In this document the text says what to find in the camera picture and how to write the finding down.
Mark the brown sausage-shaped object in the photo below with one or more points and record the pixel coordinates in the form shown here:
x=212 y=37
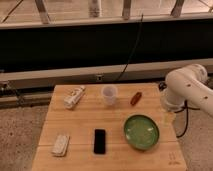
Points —
x=136 y=98

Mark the black smartphone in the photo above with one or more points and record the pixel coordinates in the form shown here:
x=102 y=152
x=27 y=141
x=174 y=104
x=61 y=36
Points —
x=100 y=141

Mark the green ceramic bowl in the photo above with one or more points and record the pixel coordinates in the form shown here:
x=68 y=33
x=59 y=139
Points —
x=141 y=132

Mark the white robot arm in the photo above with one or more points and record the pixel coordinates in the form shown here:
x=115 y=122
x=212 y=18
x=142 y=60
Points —
x=187 y=83

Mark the translucent plastic cup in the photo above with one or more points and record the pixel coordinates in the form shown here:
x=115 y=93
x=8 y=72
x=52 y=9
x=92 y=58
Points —
x=109 y=94

